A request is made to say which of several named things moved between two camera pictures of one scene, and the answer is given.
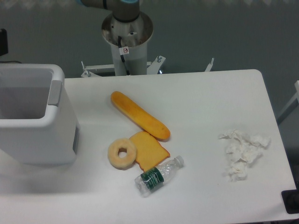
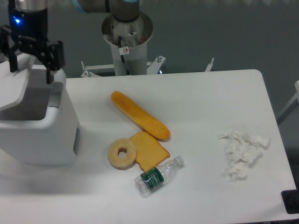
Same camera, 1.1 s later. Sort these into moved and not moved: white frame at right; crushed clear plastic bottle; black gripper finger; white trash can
Moved: black gripper finger
Not moved: white trash can; white frame at right; crushed clear plastic bottle
